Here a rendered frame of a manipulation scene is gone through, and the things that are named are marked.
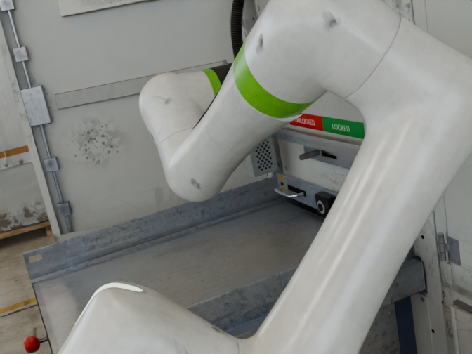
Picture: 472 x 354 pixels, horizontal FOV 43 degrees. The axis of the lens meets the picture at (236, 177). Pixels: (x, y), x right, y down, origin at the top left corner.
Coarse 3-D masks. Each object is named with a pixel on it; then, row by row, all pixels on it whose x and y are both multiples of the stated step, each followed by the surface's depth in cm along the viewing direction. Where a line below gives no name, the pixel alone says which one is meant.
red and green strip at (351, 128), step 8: (296, 120) 147; (304, 120) 144; (312, 120) 140; (320, 120) 137; (328, 120) 134; (336, 120) 131; (344, 120) 128; (312, 128) 141; (320, 128) 138; (328, 128) 135; (336, 128) 131; (344, 128) 129; (352, 128) 126; (360, 128) 123; (352, 136) 127; (360, 136) 124
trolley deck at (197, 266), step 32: (224, 224) 156; (256, 224) 151; (288, 224) 147; (320, 224) 143; (128, 256) 146; (160, 256) 142; (192, 256) 139; (224, 256) 135; (256, 256) 132; (288, 256) 129; (64, 288) 135; (96, 288) 132; (160, 288) 125; (192, 288) 123; (224, 288) 120; (416, 288) 115; (64, 320) 119
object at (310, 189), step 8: (288, 176) 158; (280, 184) 164; (288, 184) 159; (296, 184) 154; (304, 184) 150; (312, 184) 148; (296, 192) 156; (312, 192) 148; (328, 192) 140; (336, 192) 138; (304, 200) 153; (312, 200) 149
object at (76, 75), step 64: (0, 0) 152; (64, 0) 153; (128, 0) 155; (192, 0) 159; (64, 64) 160; (128, 64) 162; (192, 64) 163; (64, 128) 164; (128, 128) 166; (64, 192) 168; (128, 192) 170
